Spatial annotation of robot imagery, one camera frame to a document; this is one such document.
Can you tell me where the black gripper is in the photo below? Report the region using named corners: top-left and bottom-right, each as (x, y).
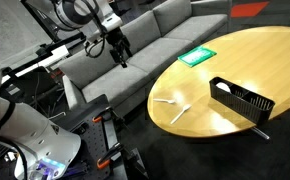
top-left (104, 28), bottom-right (133, 70)

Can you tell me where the white plastic spoon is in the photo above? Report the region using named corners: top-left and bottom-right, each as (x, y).
top-left (215, 81), bottom-right (232, 94)

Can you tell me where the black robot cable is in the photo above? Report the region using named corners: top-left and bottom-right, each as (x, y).
top-left (84, 31), bottom-right (107, 60)

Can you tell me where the green sheet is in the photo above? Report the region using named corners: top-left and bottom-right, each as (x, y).
top-left (177, 45), bottom-right (218, 68)

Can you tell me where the black triangular metal stand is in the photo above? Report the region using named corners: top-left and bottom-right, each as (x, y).
top-left (19, 0), bottom-right (64, 42)

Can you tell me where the white black beam frame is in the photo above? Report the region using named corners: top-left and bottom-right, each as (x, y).
top-left (0, 31), bottom-right (87, 84)

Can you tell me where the grey fabric sofa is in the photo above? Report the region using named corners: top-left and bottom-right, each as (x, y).
top-left (58, 0), bottom-right (233, 118)

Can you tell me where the thin white cable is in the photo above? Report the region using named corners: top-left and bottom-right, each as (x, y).
top-left (47, 111), bottom-right (68, 122)

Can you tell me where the black perforated mounting board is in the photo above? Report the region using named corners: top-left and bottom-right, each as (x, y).
top-left (51, 94), bottom-right (149, 180)

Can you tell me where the black clamp orange handle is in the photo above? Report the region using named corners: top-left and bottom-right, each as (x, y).
top-left (96, 142), bottom-right (134, 171)
top-left (92, 105), bottom-right (121, 151)

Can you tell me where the metal table leg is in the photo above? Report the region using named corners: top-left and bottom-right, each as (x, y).
top-left (250, 125), bottom-right (271, 141)

